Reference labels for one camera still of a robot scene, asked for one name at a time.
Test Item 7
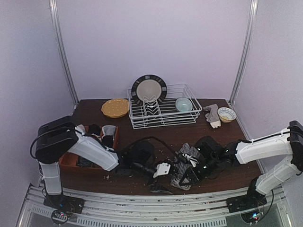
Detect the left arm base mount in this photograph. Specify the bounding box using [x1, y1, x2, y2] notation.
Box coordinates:
[42, 187, 85, 226]

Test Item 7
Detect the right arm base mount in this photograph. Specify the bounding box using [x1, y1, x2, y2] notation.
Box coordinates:
[226, 177, 267, 224]

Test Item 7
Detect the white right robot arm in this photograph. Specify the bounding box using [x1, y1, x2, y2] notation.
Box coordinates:
[179, 121, 303, 200]

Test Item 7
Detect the aluminium front rail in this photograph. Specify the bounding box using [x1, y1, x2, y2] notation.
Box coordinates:
[16, 185, 295, 227]

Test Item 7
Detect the grey striped boxer underwear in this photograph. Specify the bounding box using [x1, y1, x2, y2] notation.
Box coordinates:
[170, 143, 200, 191]

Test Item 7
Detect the navy striped rolled underwear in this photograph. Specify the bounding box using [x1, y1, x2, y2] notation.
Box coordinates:
[77, 157, 92, 167]

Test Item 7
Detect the black rimmed grey plate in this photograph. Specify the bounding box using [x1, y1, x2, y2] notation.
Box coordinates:
[131, 74, 168, 105]

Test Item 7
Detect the brown wooden organizer box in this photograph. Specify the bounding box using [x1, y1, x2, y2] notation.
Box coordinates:
[67, 126, 119, 172]

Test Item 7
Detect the grey beige sock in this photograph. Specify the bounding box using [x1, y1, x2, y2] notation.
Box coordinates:
[203, 104, 221, 129]

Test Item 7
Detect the aluminium frame post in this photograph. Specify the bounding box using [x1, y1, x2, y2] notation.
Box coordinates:
[49, 0, 79, 106]
[229, 0, 258, 106]

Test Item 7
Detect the grey rolled sock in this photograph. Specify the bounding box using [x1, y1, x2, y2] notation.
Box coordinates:
[102, 125, 116, 137]

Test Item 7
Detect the beige rolled sock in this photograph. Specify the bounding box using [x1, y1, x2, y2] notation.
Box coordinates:
[77, 124, 86, 133]

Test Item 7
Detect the left aluminium frame post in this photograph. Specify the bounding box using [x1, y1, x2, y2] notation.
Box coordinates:
[49, 0, 79, 106]

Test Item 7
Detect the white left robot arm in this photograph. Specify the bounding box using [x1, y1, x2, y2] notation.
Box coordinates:
[29, 115, 173, 198]

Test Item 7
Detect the white wire dish rack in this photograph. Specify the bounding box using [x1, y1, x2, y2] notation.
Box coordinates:
[127, 84, 202, 129]

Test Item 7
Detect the yellow dotted plate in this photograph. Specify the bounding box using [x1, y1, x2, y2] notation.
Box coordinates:
[101, 98, 129, 118]

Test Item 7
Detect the light blue bowl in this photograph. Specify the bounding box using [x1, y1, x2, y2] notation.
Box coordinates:
[175, 97, 193, 112]

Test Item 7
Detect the right aluminium frame post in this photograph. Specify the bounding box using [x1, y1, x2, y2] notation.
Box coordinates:
[229, 0, 258, 106]

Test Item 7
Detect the yellow patterned white bowl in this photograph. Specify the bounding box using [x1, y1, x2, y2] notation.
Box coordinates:
[217, 107, 237, 123]

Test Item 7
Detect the black rolled underwear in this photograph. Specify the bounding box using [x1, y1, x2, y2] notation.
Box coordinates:
[88, 124, 101, 137]

